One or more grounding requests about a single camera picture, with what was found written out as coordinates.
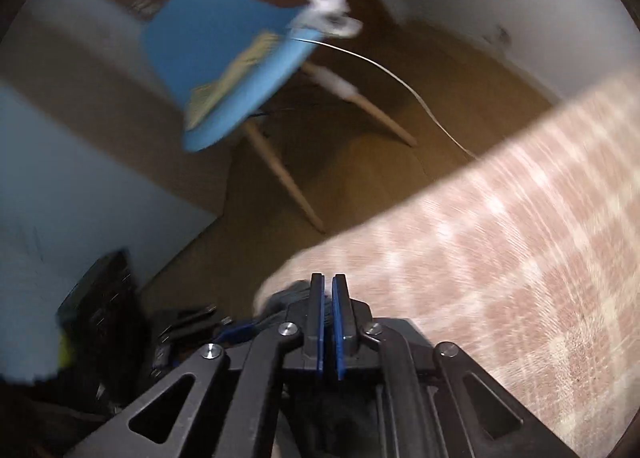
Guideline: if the white cable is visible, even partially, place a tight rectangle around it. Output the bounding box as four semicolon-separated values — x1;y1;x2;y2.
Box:
292;37;478;160

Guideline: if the white power adapter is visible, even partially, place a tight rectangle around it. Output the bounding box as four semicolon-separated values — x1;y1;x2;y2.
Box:
287;0;364;39

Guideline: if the yellow-green patterned cushion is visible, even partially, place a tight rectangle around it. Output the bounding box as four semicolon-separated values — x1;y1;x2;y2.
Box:
185;33;281;131

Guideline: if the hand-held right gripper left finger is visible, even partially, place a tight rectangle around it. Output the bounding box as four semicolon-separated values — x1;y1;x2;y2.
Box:
65;273;326;458

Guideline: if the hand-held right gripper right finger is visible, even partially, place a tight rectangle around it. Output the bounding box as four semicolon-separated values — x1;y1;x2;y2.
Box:
331;273;576;458

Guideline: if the black box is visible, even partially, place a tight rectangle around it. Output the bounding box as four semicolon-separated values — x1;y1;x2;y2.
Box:
56;249;152;405

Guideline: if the pale blue panel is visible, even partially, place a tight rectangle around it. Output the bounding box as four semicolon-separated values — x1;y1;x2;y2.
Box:
0;83;221;384

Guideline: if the checked pink blanket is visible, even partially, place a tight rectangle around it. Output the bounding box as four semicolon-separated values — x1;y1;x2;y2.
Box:
252;73;640;458

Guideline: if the blue chair with wooden legs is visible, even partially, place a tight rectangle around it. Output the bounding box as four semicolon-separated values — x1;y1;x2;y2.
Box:
140;0;418;234

